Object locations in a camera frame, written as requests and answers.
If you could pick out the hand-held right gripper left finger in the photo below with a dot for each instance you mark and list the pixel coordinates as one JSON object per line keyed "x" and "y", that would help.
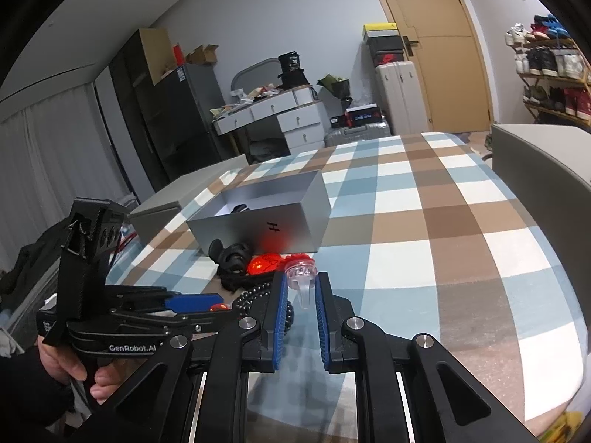
{"x": 278, "y": 327}

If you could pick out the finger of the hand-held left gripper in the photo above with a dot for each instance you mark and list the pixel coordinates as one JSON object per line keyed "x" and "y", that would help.
{"x": 191, "y": 302}
{"x": 203, "y": 321}

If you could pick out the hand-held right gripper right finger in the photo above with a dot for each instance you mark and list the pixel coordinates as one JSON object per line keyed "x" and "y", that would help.
{"x": 323, "y": 327}

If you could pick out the small red ornament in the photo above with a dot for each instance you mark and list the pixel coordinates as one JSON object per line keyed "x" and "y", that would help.
{"x": 219, "y": 307}

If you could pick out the clear plastic ornament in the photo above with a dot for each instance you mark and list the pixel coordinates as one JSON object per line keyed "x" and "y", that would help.
{"x": 300, "y": 279}

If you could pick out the red round ornament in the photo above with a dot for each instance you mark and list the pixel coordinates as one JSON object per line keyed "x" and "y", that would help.
{"x": 261, "y": 266}

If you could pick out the silver cardboard box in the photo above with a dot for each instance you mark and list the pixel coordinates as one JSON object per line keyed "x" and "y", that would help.
{"x": 286, "y": 226}

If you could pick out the person's left forearm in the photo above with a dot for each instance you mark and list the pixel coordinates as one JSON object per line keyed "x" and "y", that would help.
{"x": 27, "y": 397}

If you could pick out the person's left hand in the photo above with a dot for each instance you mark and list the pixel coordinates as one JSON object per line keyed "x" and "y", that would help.
{"x": 67, "y": 368}

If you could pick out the dark jacket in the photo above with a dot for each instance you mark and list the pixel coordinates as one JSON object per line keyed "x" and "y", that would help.
{"x": 32, "y": 258}

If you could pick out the white curtain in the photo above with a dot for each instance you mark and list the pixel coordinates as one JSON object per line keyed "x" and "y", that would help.
{"x": 55, "y": 157}

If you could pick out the checked tablecloth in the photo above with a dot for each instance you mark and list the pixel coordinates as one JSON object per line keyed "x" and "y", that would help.
{"x": 415, "y": 221}

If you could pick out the dark wardrobe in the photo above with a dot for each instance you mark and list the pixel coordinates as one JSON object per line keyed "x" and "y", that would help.
{"x": 129, "y": 101}

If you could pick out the silver suitcase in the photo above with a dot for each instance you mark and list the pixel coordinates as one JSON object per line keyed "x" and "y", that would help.
{"x": 360, "y": 134}

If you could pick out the small black box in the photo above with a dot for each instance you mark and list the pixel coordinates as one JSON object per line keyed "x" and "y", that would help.
{"x": 338, "y": 122}

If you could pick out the white dressing table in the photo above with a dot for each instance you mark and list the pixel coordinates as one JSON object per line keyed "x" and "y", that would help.
{"x": 295, "y": 120}

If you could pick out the red and black flat box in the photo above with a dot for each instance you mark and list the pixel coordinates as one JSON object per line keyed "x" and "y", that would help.
{"x": 364, "y": 115}

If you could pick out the grey arched mirror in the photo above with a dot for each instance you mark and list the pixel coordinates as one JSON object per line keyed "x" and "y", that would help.
{"x": 251, "y": 76}

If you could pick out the dark flower bouquet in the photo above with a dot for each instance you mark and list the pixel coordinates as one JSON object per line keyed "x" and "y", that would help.
{"x": 333, "y": 85}

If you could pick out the tan cardboard panel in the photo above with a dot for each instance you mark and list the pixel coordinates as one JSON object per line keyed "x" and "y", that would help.
{"x": 159, "y": 53}

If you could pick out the beige upright suitcase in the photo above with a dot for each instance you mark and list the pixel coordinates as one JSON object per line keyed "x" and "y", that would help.
{"x": 404, "y": 97}

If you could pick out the open brown cardboard box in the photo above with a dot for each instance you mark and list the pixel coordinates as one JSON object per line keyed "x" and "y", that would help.
{"x": 203, "y": 54}

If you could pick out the black shoe box red logo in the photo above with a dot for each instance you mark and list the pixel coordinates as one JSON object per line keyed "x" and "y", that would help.
{"x": 390, "y": 59}

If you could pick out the plain black shoe box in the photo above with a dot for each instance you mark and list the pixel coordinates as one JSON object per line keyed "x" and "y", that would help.
{"x": 388, "y": 45}

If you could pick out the wooden door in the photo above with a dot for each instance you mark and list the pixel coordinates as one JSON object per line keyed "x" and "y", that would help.
{"x": 438, "y": 18}

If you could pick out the wooden shoe rack with shoes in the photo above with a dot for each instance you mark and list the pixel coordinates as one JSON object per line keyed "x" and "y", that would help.
{"x": 554, "y": 60}

